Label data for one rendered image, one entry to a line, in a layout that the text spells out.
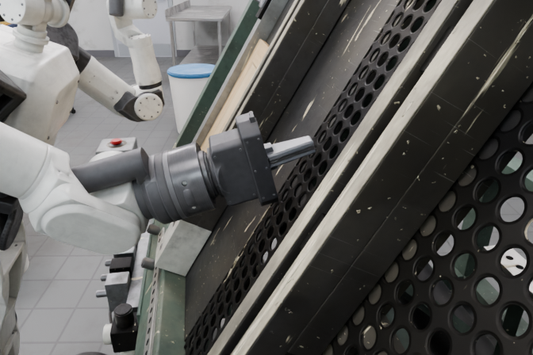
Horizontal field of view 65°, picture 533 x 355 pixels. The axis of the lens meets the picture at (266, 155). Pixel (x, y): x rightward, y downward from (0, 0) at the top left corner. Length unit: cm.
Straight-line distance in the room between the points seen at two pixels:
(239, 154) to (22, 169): 23
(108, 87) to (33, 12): 35
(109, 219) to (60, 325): 178
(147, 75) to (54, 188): 76
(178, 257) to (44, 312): 150
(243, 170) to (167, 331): 41
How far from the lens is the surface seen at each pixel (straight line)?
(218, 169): 49
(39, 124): 89
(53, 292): 244
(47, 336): 222
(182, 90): 393
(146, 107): 119
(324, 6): 75
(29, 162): 48
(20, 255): 125
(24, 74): 85
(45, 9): 92
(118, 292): 117
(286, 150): 51
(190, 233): 87
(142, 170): 49
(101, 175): 50
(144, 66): 120
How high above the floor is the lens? 148
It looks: 24 degrees down
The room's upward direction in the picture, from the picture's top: straight up
